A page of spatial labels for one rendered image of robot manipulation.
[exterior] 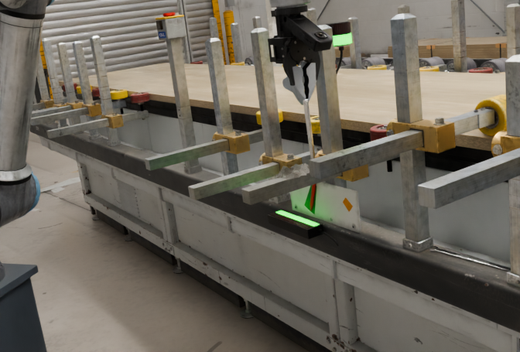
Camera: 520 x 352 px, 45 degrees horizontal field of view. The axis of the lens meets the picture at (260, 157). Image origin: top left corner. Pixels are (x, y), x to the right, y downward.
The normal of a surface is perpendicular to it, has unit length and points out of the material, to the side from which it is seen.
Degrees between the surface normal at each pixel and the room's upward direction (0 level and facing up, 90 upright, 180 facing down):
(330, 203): 90
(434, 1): 90
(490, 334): 90
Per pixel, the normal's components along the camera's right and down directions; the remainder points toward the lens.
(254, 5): 0.63, 0.11
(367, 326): -0.82, 0.22
